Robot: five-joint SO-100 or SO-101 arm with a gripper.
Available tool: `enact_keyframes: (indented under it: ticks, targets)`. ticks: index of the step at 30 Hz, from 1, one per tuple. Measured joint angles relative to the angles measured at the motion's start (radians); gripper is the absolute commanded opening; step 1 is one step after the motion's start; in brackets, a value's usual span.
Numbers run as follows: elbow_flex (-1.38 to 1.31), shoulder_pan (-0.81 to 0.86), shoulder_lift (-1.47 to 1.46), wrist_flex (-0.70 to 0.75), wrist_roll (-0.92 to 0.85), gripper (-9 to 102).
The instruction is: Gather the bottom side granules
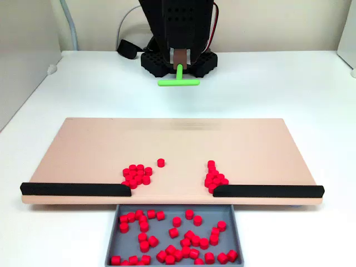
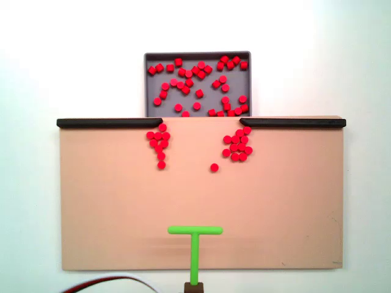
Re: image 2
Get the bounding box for green T-shaped pusher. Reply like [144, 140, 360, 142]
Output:
[167, 225, 224, 284]

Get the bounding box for grey rectangular tray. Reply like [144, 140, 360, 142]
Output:
[143, 51, 252, 118]

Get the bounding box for beige flat board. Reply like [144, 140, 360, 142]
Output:
[59, 115, 347, 272]

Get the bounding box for black rail bar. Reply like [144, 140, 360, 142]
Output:
[239, 117, 347, 128]
[56, 118, 164, 129]

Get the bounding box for red white black servo cable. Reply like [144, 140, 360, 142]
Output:
[62, 274, 159, 293]

